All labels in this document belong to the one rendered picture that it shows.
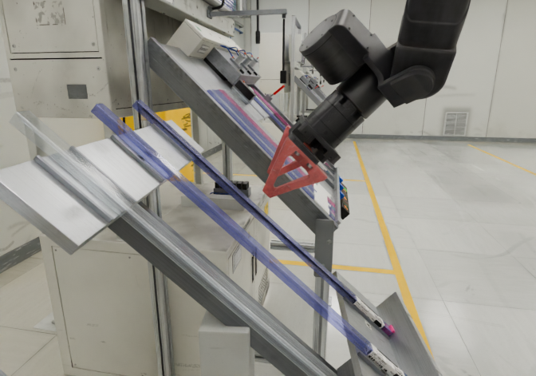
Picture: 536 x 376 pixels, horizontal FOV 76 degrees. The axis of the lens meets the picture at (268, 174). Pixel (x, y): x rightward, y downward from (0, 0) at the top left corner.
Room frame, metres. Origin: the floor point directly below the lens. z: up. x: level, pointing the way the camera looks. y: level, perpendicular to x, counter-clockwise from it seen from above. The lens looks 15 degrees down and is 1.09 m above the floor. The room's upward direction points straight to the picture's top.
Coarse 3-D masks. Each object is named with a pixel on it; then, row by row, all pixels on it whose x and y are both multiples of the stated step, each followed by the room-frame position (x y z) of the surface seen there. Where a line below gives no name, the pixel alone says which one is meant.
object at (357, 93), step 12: (360, 72) 0.44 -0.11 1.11; (372, 72) 0.43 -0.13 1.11; (348, 84) 0.44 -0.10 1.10; (360, 84) 0.44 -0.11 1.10; (372, 84) 0.43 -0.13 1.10; (348, 96) 0.44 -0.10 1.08; (360, 96) 0.43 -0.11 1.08; (372, 96) 0.43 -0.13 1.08; (360, 108) 0.43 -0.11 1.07; (372, 108) 0.44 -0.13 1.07
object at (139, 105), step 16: (144, 112) 0.47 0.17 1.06; (160, 128) 0.47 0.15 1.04; (192, 160) 0.46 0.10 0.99; (224, 176) 0.47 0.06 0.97; (240, 192) 0.47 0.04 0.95; (256, 208) 0.46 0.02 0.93; (272, 224) 0.46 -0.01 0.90; (288, 240) 0.46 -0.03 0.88; (304, 256) 0.46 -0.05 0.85; (320, 272) 0.45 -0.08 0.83; (336, 288) 0.45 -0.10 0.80
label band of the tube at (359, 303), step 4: (360, 300) 0.46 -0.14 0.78; (356, 304) 0.45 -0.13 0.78; (360, 304) 0.45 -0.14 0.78; (364, 304) 0.46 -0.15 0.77; (360, 308) 0.45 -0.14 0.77; (364, 308) 0.45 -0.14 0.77; (368, 308) 0.46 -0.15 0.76; (364, 312) 0.45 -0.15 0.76; (368, 312) 0.45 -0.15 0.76; (372, 312) 0.46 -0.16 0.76; (368, 316) 0.45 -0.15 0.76; (372, 316) 0.45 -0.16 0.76; (376, 316) 0.45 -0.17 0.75; (372, 320) 0.45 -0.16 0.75; (376, 320) 0.45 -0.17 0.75; (380, 320) 0.45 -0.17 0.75; (376, 324) 0.45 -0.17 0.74; (380, 324) 0.45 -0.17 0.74
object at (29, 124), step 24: (24, 120) 0.26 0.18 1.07; (48, 144) 0.26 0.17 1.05; (72, 168) 0.26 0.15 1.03; (96, 168) 0.27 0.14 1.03; (96, 192) 0.26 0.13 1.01; (120, 192) 0.26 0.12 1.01; (120, 216) 0.26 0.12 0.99; (144, 216) 0.26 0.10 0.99; (168, 240) 0.25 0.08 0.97; (192, 264) 0.25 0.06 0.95; (216, 288) 0.25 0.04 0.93; (240, 312) 0.25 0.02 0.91; (264, 336) 0.25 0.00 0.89; (288, 336) 0.26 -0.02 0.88; (312, 360) 0.25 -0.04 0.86
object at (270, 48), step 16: (272, 48) 4.51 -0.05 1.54; (288, 48) 4.84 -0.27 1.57; (272, 64) 4.51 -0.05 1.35; (288, 64) 4.86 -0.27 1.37; (304, 64) 5.06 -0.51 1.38; (272, 80) 4.51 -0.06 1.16; (288, 80) 4.88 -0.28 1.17; (304, 80) 4.75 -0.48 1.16; (288, 96) 5.13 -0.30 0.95; (288, 112) 5.13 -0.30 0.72; (272, 128) 4.51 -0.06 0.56
